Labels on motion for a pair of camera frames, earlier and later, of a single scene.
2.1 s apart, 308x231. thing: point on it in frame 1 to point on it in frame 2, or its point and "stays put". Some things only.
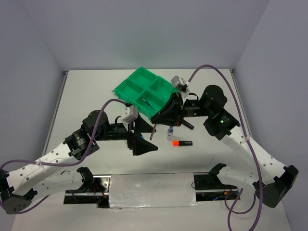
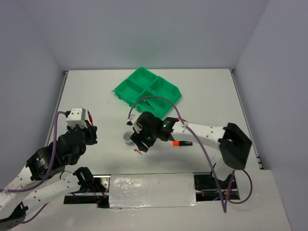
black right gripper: [172, 113] to [137, 138]
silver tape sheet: [138, 190] stays put
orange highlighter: [182, 143] stays put
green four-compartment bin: [149, 92] stays put
